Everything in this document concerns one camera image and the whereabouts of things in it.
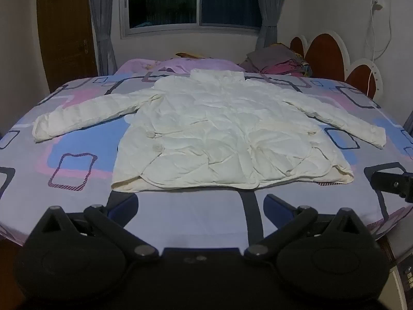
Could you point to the grey curtain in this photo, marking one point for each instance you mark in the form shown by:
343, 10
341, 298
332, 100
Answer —
101, 22
269, 9

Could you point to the white puffer jacket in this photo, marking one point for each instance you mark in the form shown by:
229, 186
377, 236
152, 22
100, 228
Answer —
226, 126

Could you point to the grey device with buttons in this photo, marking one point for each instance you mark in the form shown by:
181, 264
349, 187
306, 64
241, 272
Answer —
405, 274

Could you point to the wooden door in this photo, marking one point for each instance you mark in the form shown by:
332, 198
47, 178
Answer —
64, 29

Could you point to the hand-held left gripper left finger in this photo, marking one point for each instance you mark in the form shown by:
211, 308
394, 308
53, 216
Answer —
124, 206

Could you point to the colourful patterned cloth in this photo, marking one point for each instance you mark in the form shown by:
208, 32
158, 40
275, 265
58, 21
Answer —
305, 67

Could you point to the patterned bed sheet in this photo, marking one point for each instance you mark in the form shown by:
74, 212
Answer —
193, 222

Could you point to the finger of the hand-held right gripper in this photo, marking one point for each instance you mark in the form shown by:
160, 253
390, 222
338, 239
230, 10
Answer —
392, 182

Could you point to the wall socket with plug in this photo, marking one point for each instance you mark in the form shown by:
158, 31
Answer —
376, 1

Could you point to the yellow patterned cloth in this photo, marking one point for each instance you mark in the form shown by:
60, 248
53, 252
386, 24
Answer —
190, 55

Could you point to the pink folded cloth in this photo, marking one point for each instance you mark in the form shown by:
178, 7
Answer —
280, 68

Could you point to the brown and white headboard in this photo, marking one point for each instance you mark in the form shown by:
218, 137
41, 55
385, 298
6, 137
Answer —
329, 55

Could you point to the window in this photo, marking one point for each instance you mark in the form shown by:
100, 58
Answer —
161, 0

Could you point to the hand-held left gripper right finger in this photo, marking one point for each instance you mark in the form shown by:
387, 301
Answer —
276, 207

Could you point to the lilac blanket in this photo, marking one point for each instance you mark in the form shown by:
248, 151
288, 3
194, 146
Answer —
180, 64

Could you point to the grey folded cloth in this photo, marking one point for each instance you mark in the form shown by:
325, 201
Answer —
271, 53

